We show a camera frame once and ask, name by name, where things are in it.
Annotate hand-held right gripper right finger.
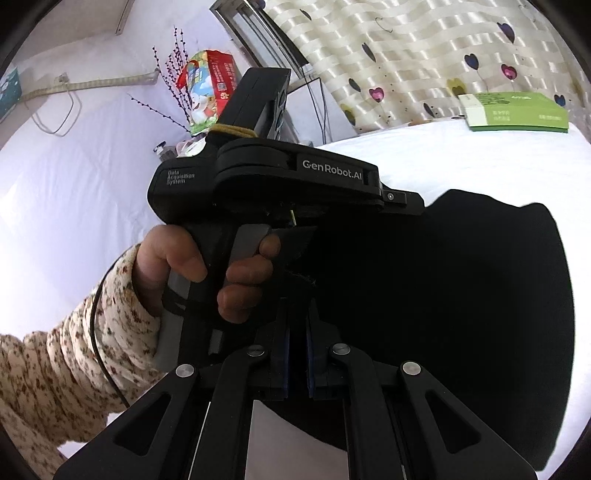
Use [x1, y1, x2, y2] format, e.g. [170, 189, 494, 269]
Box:
[302, 300, 539, 480]

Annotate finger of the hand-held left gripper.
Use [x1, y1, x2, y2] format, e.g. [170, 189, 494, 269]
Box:
[379, 182, 426, 217]

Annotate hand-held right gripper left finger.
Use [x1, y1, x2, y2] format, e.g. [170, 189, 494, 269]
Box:
[54, 295, 296, 480]

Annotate black pants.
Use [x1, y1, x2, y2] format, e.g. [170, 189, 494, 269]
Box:
[259, 188, 575, 472]

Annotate person's left forearm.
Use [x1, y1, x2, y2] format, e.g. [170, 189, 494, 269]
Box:
[0, 244, 163, 449]

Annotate person's left hand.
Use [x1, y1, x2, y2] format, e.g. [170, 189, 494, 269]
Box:
[134, 224, 290, 325]

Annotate yellow rubber band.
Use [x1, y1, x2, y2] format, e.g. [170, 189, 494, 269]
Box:
[207, 123, 257, 138]

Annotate red cartoon print carton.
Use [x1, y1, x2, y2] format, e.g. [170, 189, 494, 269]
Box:
[178, 49, 241, 137]

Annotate dark decorative branches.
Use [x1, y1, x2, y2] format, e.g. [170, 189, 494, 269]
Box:
[129, 25, 195, 134]

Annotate green flat box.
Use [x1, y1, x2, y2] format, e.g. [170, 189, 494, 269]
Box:
[458, 91, 571, 134]

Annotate heart print curtain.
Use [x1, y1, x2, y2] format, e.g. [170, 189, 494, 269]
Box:
[263, 0, 591, 136]

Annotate window frame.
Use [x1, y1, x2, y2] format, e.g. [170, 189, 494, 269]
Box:
[210, 0, 308, 80]

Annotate beige braided wall hose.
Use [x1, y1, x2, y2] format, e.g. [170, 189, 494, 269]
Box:
[18, 69, 160, 105]

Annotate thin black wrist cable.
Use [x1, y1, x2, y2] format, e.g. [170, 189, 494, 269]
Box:
[90, 258, 134, 409]

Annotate white wall cable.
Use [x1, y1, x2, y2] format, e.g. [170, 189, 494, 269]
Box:
[32, 85, 82, 137]

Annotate teal wall box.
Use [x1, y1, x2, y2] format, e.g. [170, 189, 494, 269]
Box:
[0, 67, 24, 123]

